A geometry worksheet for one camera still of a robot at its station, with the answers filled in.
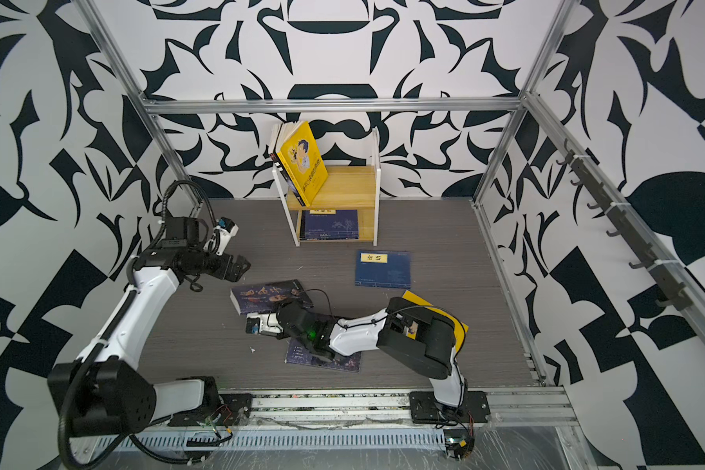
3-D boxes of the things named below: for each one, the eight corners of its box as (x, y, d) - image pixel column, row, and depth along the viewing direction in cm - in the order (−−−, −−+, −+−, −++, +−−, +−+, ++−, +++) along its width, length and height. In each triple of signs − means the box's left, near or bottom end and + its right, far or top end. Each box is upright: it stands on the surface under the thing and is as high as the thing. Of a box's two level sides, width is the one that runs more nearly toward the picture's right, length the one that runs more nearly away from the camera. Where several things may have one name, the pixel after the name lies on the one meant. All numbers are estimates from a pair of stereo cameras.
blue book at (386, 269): (354, 288, 98) (355, 285, 96) (354, 254, 106) (354, 250, 105) (413, 288, 98) (414, 285, 96) (408, 254, 106) (409, 251, 105)
